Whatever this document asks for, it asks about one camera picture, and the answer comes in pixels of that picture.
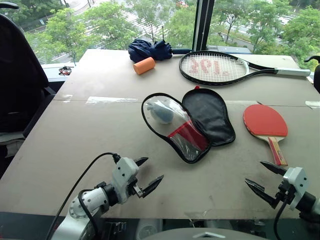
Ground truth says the navy folded umbrella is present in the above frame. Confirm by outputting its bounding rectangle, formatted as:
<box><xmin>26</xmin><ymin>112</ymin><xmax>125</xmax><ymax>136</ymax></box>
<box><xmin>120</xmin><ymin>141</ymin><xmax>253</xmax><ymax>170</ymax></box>
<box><xmin>127</xmin><ymin>38</ymin><xmax>193</xmax><ymax>63</ymax></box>

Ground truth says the black chair with armrest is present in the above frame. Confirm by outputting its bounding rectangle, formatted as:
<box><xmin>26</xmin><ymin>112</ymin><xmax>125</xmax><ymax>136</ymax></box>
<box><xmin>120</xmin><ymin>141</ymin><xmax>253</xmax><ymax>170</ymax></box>
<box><xmin>304</xmin><ymin>55</ymin><xmax>320</xmax><ymax>95</ymax></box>

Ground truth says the red table tennis paddle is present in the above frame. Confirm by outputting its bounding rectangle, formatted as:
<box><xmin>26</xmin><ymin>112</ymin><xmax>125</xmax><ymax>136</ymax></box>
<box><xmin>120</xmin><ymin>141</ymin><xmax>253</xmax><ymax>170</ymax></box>
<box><xmin>242</xmin><ymin>103</ymin><xmax>289</xmax><ymax>167</ymax></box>

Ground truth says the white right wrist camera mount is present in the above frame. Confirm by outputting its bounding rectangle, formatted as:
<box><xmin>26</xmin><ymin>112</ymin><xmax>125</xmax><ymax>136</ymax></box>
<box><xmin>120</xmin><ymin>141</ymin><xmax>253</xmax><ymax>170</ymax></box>
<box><xmin>282</xmin><ymin>166</ymin><xmax>311</xmax><ymax>211</ymax></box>

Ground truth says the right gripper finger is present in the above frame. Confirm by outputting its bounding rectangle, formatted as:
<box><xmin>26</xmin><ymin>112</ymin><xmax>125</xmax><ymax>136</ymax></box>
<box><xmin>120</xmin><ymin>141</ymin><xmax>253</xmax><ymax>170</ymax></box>
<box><xmin>259</xmin><ymin>160</ymin><xmax>288</xmax><ymax>176</ymax></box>
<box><xmin>244</xmin><ymin>177</ymin><xmax>278</xmax><ymax>210</ymax></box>

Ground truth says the black office chair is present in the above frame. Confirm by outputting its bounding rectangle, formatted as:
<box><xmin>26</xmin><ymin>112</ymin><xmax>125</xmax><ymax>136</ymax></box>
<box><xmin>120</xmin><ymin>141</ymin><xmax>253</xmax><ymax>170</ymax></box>
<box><xmin>0</xmin><ymin>1</ymin><xmax>57</xmax><ymax>176</ymax></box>

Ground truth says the black window frame post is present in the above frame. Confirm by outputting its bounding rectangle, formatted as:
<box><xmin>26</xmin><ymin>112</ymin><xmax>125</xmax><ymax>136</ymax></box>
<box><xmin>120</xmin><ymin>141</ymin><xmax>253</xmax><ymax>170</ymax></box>
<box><xmin>191</xmin><ymin>0</ymin><xmax>216</xmax><ymax>52</ymax></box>

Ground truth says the orange foam cylinder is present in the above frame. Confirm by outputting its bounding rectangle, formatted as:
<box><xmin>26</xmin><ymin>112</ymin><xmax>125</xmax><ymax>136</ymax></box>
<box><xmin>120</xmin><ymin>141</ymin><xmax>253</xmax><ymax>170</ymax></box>
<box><xmin>132</xmin><ymin>56</ymin><xmax>156</xmax><ymax>75</ymax></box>

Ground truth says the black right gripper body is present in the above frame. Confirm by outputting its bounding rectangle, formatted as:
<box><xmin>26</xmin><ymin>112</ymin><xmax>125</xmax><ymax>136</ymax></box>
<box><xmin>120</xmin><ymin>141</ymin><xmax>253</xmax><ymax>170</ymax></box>
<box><xmin>274</xmin><ymin>180</ymin><xmax>297</xmax><ymax>205</ymax></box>

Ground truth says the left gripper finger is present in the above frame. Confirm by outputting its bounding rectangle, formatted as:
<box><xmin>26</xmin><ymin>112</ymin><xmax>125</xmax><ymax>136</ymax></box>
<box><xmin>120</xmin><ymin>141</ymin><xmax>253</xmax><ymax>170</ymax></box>
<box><xmin>133</xmin><ymin>156</ymin><xmax>149</xmax><ymax>167</ymax></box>
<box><xmin>141</xmin><ymin>174</ymin><xmax>165</xmax><ymax>199</ymax></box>

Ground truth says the grey plush toy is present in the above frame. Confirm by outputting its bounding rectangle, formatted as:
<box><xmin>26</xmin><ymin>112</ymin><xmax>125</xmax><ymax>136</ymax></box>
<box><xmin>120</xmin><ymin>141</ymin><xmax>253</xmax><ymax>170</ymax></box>
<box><xmin>146</xmin><ymin>98</ymin><xmax>176</xmax><ymax>125</ymax></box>

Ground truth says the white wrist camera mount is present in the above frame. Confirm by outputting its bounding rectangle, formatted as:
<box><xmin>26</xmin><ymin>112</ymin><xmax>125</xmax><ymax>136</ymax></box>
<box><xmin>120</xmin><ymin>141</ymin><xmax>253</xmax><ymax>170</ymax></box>
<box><xmin>282</xmin><ymin>166</ymin><xmax>311</xmax><ymax>211</ymax></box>
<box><xmin>111</xmin><ymin>157</ymin><xmax>140</xmax><ymax>204</ymax></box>

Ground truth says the red black paddle case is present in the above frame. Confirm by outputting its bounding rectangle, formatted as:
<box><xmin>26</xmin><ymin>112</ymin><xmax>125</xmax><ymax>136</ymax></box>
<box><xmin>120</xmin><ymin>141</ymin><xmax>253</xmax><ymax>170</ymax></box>
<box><xmin>141</xmin><ymin>86</ymin><xmax>237</xmax><ymax>165</ymax></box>

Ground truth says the black white tennis racket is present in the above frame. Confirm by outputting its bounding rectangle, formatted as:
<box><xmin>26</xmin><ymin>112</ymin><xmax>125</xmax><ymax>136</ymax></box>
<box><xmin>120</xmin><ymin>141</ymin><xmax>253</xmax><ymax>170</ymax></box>
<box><xmin>178</xmin><ymin>50</ymin><xmax>311</xmax><ymax>87</ymax></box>

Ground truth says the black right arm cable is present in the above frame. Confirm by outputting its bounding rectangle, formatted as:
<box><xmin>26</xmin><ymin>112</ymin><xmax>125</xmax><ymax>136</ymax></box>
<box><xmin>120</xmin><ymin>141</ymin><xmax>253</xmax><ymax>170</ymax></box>
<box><xmin>273</xmin><ymin>197</ymin><xmax>291</xmax><ymax>235</ymax></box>

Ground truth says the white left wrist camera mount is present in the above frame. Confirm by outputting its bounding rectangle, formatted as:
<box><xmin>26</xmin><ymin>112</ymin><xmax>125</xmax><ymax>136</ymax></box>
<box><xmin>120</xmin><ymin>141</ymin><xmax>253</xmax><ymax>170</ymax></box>
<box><xmin>111</xmin><ymin>157</ymin><xmax>140</xmax><ymax>204</ymax></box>

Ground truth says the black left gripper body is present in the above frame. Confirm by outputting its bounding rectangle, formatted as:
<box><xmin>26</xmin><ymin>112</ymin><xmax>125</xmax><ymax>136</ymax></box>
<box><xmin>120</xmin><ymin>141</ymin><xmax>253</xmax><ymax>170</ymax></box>
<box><xmin>127</xmin><ymin>177</ymin><xmax>146</xmax><ymax>200</ymax></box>

